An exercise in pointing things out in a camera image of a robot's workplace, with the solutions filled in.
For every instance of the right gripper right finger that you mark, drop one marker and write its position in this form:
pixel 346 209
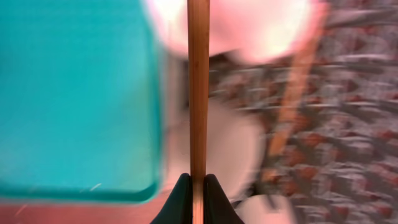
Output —
pixel 217 208

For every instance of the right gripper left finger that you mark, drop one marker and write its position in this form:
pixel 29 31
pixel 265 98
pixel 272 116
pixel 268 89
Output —
pixel 178 207

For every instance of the grey shallow bowl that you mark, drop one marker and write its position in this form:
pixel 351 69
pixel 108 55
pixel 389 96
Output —
pixel 233 149

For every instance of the large white plate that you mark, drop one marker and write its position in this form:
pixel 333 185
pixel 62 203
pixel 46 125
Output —
pixel 249 32

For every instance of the long wooden chopstick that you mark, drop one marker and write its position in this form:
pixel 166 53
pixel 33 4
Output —
pixel 198 13

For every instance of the small white cup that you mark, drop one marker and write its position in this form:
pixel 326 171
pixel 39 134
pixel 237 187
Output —
pixel 266 209

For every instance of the short wooden chopstick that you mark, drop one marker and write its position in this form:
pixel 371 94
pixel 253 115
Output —
pixel 302 62

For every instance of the grey dishwasher rack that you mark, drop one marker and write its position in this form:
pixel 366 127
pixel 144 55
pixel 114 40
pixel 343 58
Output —
pixel 339 164

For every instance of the teal serving tray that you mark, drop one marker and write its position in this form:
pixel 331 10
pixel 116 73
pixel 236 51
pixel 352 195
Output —
pixel 81 115

